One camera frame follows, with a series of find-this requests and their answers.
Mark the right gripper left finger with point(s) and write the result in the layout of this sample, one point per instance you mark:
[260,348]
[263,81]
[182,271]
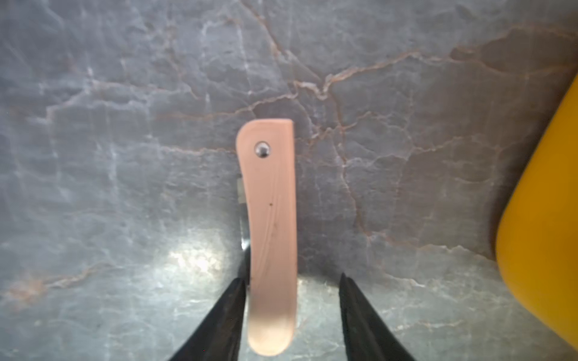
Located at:
[219,335]

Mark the pink knife top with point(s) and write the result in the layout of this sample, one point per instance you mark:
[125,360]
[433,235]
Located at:
[266,154]

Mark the yellow storage box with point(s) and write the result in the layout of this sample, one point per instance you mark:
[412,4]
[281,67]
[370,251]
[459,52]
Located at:
[536,244]

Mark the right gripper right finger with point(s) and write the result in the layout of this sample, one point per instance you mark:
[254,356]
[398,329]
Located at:
[366,336]

